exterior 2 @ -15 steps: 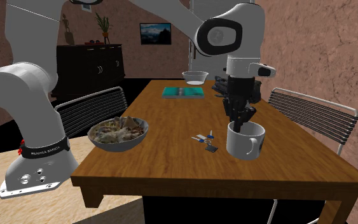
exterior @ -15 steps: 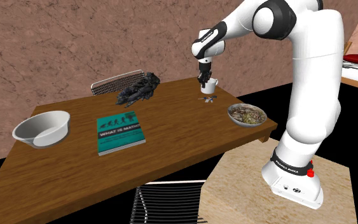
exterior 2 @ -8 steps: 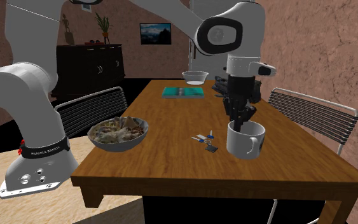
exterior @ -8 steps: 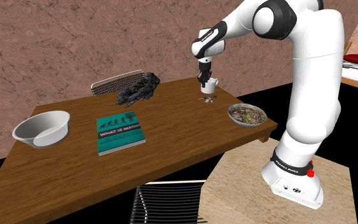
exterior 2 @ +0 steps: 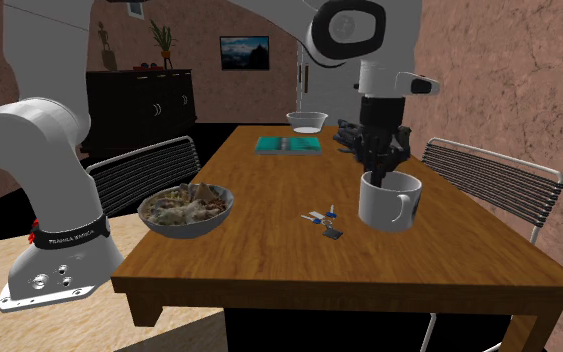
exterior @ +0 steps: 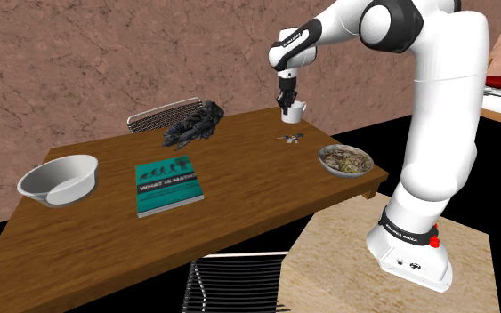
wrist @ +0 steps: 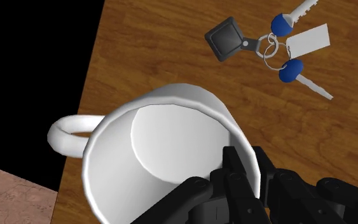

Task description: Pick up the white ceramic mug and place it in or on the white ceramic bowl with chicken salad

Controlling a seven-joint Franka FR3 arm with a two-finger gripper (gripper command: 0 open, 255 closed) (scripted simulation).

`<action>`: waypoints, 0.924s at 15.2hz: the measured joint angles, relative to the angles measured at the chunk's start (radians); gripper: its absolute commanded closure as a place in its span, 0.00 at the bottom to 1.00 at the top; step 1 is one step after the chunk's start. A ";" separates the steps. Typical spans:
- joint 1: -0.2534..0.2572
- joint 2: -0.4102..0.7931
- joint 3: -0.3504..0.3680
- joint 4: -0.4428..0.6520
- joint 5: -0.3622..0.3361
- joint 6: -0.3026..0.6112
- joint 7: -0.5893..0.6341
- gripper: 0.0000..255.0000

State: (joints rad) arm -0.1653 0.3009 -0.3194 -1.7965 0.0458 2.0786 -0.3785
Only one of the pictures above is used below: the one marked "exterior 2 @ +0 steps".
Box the white door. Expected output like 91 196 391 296
295 41 363 127

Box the white empty bowl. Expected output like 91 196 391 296
285 110 330 135

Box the white mug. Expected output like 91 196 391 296
357 169 424 234

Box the teal book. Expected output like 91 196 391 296
253 135 324 157

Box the key bunch with black fob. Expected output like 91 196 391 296
300 204 345 242

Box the black slatted metal chair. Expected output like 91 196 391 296
418 136 563 352
84 134 202 219

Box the brown wooden table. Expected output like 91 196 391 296
110 125 563 352

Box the dark framed landscape picture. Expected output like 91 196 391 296
219 34 271 72

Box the grey bowl of food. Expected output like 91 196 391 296
136 182 235 241

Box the dark wooden sideboard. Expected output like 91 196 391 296
80 19 199 155

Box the pale wood-patterned robot stand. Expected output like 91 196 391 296
0 214 229 352

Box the small white-framed wall picture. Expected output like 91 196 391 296
125 0 146 21

